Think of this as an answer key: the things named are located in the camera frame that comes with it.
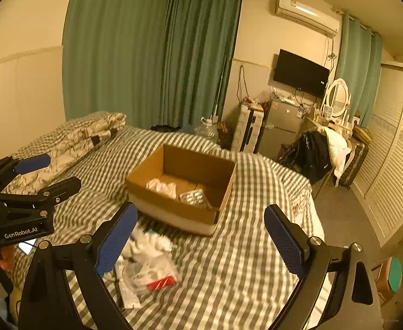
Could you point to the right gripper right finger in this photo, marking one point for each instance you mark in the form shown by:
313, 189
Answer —
353, 301

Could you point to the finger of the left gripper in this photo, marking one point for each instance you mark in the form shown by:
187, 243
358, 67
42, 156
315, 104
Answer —
57, 190
11, 167

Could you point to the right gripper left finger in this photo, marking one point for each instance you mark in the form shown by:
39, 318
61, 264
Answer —
47, 301

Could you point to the clear floss pick jar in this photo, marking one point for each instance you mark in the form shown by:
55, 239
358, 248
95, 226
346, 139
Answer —
152, 275

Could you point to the blue white tissue pack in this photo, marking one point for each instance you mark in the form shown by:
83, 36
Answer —
166, 189

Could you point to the white sock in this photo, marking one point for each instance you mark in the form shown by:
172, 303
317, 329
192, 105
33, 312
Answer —
144, 246

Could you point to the orange gloved hand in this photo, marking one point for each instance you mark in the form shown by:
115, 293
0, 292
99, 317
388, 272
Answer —
7, 257

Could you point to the lit smartphone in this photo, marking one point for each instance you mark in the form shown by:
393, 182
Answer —
27, 246

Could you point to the floral folded quilt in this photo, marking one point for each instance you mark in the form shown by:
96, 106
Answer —
66, 145

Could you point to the green round stool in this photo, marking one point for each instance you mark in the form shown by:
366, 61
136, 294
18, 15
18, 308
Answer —
388, 279

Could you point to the grey checked bed cover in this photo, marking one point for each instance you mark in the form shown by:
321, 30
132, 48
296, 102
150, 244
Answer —
234, 279

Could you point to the black clothes on chair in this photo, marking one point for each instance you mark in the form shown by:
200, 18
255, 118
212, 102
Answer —
308, 156

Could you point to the white louvred wardrobe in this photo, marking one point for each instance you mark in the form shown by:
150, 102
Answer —
378, 185

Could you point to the white garment on chair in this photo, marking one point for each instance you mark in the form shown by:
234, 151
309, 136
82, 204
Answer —
339, 150

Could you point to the dark brown suitcase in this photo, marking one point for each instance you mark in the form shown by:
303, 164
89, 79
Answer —
353, 162

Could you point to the open cardboard box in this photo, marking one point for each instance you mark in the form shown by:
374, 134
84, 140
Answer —
190, 170

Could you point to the silver pill blister pack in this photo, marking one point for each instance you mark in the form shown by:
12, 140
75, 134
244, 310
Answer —
196, 198

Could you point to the grey mini fridge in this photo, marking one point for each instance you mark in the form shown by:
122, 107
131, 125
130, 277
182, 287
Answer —
281, 127

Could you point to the white suitcase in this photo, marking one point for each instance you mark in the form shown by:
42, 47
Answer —
248, 128

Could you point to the white oval vanity mirror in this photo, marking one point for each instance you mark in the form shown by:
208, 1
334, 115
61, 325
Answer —
336, 101

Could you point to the clear water jug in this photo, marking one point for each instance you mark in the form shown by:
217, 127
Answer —
207, 129

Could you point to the large green curtain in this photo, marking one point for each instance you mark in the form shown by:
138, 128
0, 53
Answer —
157, 61

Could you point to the green curtain by wardrobe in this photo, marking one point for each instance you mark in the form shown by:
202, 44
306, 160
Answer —
359, 63

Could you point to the white air conditioner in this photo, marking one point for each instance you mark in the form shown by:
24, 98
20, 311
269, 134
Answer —
308, 16

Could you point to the black wall television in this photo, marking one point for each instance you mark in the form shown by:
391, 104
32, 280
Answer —
301, 74

